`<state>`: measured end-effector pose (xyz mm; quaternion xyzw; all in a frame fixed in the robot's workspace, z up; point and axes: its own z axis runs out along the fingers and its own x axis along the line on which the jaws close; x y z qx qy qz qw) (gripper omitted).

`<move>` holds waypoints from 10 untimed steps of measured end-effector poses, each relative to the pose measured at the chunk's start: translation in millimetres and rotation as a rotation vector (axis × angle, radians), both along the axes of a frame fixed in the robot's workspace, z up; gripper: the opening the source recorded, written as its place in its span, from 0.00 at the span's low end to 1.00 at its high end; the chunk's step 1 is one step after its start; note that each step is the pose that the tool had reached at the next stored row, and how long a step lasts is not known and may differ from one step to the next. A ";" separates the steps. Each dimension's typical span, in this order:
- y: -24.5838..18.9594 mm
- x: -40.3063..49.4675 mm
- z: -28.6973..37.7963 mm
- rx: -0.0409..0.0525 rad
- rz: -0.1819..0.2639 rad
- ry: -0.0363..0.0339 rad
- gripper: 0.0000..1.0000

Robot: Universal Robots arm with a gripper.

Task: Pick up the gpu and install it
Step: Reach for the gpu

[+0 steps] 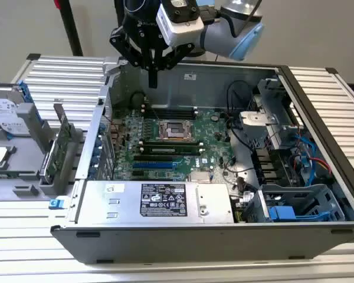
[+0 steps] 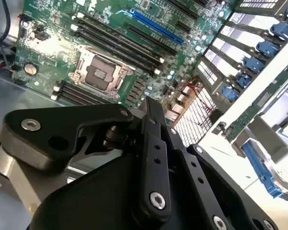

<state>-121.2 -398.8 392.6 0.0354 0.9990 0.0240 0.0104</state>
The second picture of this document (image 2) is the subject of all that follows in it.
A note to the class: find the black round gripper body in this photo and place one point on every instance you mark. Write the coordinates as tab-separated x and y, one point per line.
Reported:
98	203

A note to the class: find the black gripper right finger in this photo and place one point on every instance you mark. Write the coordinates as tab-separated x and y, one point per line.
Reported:
194	172

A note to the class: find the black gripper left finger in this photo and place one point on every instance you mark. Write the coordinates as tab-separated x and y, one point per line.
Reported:
62	119

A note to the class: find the green graphics card black fan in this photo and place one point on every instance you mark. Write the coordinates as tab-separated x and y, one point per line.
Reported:
244	119

